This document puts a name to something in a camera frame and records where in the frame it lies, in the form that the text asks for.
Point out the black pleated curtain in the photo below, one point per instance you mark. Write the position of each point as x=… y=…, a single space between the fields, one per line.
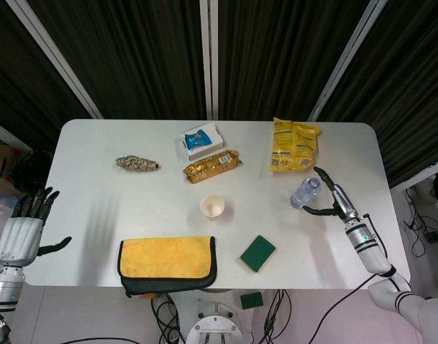
x=140 y=53

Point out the blue snack packet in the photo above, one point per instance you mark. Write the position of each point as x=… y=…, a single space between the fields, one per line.
x=197 y=139

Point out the small orange object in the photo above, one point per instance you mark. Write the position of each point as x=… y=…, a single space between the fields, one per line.
x=149 y=296

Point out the green and yellow sponge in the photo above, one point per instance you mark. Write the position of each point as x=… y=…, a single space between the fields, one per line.
x=258 y=253

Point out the black power adapter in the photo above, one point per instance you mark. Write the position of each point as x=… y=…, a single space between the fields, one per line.
x=433 y=237

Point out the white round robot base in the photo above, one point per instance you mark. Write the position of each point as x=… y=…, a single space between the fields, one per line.
x=216 y=322

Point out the gold foil snack package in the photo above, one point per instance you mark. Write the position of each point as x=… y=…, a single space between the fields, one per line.
x=211 y=166

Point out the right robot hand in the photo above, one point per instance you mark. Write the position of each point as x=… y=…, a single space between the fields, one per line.
x=342 y=202

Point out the white paper cup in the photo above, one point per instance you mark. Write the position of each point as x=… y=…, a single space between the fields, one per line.
x=212 y=207

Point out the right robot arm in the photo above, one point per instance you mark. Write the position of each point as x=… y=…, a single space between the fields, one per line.
x=372 y=254

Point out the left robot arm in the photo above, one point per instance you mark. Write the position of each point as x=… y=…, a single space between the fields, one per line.
x=5 y=290

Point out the yellow cloth with dark edge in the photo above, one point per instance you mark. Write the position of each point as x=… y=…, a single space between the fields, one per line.
x=165 y=256

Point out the white frame post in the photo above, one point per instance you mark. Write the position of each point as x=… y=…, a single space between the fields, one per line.
x=57 y=61
x=347 y=61
x=208 y=61

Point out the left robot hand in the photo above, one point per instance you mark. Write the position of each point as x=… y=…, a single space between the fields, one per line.
x=19 y=240

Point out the white cardboard box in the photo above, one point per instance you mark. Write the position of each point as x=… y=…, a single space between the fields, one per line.
x=216 y=138

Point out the black helmet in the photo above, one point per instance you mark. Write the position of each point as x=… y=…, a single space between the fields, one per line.
x=30 y=170

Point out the yellow snack bag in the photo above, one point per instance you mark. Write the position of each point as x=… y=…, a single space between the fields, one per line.
x=294 y=145

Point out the transparent plastic water bottle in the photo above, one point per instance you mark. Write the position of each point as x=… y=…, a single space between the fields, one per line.
x=304 y=193

